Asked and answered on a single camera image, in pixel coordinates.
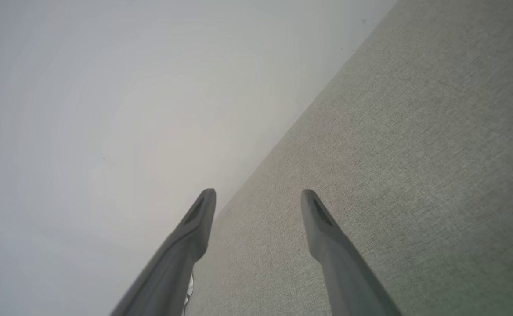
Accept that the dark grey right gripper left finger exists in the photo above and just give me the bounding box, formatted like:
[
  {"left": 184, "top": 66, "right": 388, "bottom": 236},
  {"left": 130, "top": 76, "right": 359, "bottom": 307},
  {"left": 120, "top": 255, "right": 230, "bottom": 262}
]
[{"left": 109, "top": 188, "right": 217, "bottom": 316}]

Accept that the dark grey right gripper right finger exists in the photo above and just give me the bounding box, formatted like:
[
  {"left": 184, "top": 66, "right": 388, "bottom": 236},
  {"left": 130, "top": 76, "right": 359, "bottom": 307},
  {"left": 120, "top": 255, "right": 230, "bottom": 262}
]
[{"left": 300, "top": 189, "right": 403, "bottom": 316}]

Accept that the grey fabric sofa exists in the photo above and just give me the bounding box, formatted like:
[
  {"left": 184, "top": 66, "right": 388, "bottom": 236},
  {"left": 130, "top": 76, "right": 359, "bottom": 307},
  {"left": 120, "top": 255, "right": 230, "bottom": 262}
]
[{"left": 185, "top": 0, "right": 513, "bottom": 316}]

